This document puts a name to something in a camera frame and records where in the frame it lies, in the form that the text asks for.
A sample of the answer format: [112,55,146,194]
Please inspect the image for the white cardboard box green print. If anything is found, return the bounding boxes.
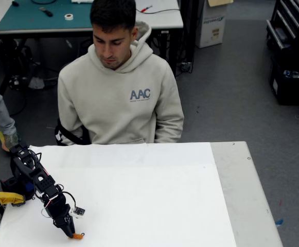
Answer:
[195,0,228,49]

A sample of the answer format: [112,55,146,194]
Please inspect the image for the black utility knife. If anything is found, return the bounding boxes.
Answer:
[39,7,54,17]

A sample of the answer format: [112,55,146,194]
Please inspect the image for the white paper sheet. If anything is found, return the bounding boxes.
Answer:
[0,142,237,247]

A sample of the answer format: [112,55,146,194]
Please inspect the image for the white workshop table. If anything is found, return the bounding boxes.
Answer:
[0,0,185,103]

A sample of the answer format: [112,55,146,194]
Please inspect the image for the yellow clamp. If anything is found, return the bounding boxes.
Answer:
[0,191,26,208]

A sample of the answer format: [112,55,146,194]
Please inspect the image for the black camera cable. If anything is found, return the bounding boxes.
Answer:
[59,191,77,209]

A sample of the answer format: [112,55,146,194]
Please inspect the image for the grey plastic bag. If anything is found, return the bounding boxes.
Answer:
[28,76,45,90]

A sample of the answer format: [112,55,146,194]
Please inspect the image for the black tool rack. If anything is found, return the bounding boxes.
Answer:
[266,0,299,52]

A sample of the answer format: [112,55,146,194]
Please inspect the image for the black storage crate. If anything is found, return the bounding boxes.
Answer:
[269,55,299,106]

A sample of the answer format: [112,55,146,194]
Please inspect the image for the thin black cable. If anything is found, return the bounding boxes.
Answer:
[135,7,181,14]

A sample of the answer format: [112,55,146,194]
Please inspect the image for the green cutting mat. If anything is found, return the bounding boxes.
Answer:
[0,0,93,31]

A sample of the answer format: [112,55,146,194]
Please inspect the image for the white wrist camera board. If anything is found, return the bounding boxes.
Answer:
[70,206,86,219]

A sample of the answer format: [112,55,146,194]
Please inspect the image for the seated man in beige hoodie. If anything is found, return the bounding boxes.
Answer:
[57,0,185,145]

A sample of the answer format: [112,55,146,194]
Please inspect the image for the brown cardboard piece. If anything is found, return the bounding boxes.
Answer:
[207,0,234,7]

